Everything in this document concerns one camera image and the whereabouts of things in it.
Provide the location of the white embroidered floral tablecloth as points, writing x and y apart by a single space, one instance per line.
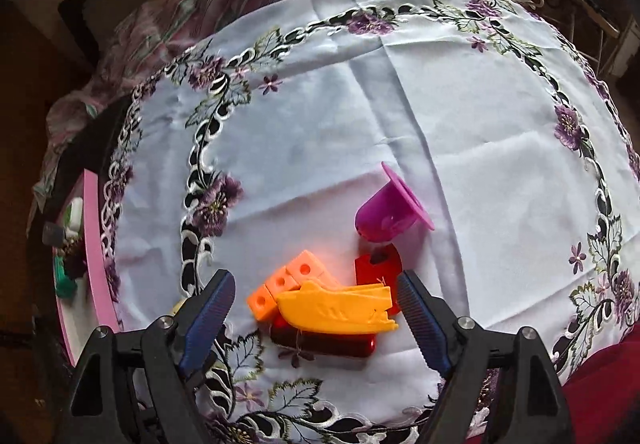
350 124

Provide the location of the white and green round toy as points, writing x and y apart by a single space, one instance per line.
75 216

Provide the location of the orange plastic blocks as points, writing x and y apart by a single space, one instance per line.
300 271

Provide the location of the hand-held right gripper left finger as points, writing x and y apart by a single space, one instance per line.
212 311

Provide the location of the red cloth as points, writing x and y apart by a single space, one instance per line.
600 384

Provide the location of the red puzzle piece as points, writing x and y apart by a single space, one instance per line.
372 271

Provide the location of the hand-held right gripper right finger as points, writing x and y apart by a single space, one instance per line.
422 319

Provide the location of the red metallic capsule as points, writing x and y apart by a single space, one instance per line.
330 345

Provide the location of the green square plastic toy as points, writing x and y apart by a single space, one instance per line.
65 284

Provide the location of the black round stamp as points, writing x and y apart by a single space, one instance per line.
52 233

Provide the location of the magenta plastic cup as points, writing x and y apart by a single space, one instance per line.
385 214

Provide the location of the yellow plastic boat toy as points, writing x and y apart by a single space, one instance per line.
335 311

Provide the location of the pink cardboard box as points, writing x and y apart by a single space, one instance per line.
95 249

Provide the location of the dark purple leaf toy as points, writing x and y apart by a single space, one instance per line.
75 259

